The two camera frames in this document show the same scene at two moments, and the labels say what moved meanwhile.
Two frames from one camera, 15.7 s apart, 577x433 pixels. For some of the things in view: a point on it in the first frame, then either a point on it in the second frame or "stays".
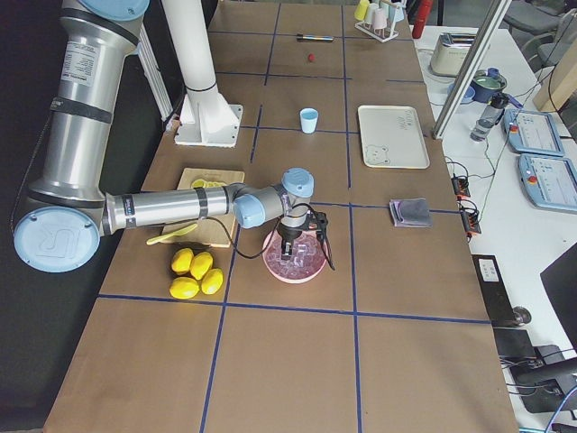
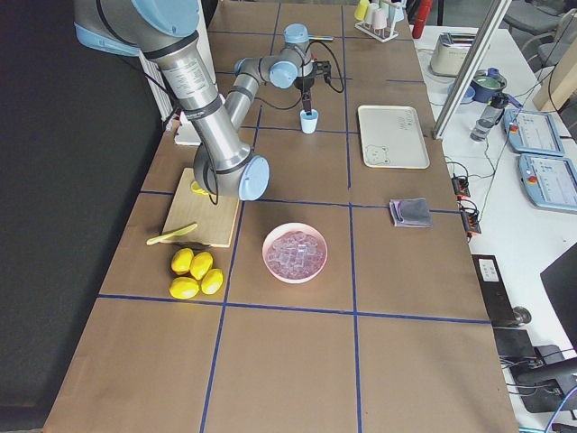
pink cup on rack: x=380 y=20 stays
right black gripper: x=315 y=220 to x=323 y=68
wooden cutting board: x=216 y=231 stays
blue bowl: x=469 y=93 stays
